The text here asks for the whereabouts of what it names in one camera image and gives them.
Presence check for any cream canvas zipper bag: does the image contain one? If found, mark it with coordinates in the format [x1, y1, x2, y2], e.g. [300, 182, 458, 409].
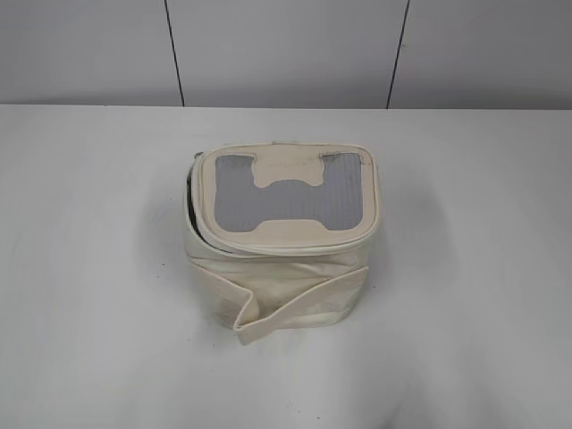
[184, 143, 381, 344]

